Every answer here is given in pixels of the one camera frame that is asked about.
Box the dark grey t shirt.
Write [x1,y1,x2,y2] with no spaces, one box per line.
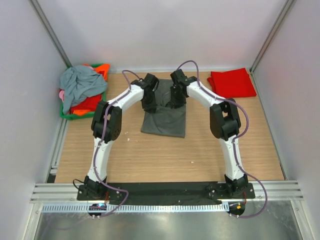
[140,79,187,138]

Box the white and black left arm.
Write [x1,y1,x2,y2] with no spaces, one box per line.
[77,73,159,201]

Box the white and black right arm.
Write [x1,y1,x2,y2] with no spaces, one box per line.
[170,69,249,198]

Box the orange t shirt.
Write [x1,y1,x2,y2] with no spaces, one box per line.
[83,63,110,82]

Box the folded red t shirt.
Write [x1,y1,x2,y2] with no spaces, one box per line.
[207,68,257,98]

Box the red t shirt in basket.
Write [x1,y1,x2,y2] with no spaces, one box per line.
[70,94,103,113]

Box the light blue t shirt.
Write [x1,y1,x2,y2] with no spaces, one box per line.
[59,65,108,115]

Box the green plastic basket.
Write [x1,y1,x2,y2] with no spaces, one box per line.
[59,62,108,121]

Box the pink garment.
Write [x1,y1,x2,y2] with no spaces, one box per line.
[58,89,65,102]

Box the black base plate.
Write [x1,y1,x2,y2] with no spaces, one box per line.
[76,181,256,206]

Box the slotted white cable duct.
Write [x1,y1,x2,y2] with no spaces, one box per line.
[41,202,229,214]

